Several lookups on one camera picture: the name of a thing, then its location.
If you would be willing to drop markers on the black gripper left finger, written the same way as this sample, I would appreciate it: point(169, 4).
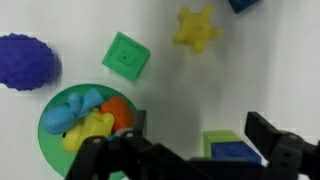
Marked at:
point(133, 160)

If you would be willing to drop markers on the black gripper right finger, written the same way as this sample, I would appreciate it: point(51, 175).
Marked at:
point(286, 153)

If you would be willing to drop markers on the small royal blue cube block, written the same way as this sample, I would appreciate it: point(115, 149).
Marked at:
point(233, 151)

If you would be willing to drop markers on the dark blue cube block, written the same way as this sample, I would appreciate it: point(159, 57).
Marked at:
point(243, 5)

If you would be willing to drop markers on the orange toy figure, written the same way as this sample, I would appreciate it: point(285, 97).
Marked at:
point(118, 111)

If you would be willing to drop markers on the yellow toy figure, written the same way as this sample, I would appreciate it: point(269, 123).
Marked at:
point(86, 131)

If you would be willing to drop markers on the lime green cube block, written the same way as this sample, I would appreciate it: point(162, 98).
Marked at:
point(220, 136)

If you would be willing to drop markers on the light blue toy figure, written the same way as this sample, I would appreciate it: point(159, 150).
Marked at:
point(66, 115)

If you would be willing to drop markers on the green bowl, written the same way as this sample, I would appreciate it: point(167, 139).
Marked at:
point(51, 150)

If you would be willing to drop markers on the yellow spiky star toy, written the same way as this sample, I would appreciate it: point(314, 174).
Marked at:
point(196, 30)

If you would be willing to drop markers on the purple bumpy ball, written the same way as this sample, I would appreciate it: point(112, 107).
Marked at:
point(26, 61)

